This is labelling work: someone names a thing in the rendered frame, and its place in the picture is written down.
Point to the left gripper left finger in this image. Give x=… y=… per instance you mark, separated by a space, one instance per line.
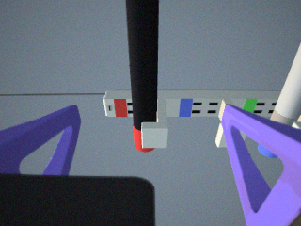
x=17 y=142

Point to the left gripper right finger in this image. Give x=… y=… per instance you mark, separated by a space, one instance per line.
x=261 y=206

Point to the black metal bar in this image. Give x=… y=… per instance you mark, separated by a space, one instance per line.
x=142 y=28

